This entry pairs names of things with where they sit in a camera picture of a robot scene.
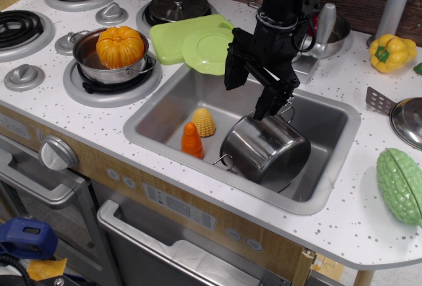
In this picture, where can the metal spatula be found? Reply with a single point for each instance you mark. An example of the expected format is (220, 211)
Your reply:
(379, 101)

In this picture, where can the green toy bitter gourd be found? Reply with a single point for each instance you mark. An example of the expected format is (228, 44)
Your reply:
(399, 180)

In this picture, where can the steel pot on burner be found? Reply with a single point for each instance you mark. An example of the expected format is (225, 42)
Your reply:
(84, 52)

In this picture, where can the silver toy faucet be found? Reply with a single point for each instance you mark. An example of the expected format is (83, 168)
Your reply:
(305, 66)

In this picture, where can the blue clamp tool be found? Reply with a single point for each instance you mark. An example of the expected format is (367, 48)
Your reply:
(28, 239)

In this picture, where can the silver oven dial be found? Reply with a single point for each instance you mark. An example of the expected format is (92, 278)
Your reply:
(56, 155)

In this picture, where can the orange toy carrot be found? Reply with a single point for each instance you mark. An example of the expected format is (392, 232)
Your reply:
(191, 142)

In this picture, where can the stainless steel sink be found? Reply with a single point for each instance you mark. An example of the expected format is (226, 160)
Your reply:
(329, 125)

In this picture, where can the silver dishwasher door handle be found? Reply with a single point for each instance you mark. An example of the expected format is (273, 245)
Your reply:
(182, 256)

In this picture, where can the green cutting board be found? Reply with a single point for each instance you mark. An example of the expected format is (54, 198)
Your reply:
(168, 38)

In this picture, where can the yellow toy corn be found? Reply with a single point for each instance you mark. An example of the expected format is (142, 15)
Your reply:
(204, 122)

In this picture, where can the black coil burner left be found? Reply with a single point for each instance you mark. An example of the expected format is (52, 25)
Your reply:
(24, 33)

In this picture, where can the silver oven door handle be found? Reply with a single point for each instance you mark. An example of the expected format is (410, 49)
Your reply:
(21, 169)

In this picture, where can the small green toy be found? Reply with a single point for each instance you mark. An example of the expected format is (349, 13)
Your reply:
(418, 69)

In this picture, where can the red toy fruit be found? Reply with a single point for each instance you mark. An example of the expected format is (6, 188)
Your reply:
(313, 26)

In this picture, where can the steel lid right edge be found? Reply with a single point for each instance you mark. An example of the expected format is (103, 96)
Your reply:
(405, 120)

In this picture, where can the silver vertical pole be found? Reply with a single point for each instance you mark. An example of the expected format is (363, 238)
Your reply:
(391, 17)

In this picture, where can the steel pot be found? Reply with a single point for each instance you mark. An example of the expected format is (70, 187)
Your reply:
(269, 152)
(84, 52)

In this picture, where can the yellow toy bell pepper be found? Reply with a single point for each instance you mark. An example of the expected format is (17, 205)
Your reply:
(390, 53)

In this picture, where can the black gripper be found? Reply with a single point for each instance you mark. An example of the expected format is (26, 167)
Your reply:
(266, 54)

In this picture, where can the orange toy pumpkin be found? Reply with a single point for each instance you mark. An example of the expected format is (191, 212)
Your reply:
(119, 47)

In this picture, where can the green plastic plate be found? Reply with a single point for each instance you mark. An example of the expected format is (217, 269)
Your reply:
(205, 50)

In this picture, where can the steel bowl behind faucet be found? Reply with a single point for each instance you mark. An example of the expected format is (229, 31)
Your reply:
(340, 31)

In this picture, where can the steel pot lid on burner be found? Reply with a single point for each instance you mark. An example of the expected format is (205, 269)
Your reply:
(163, 11)

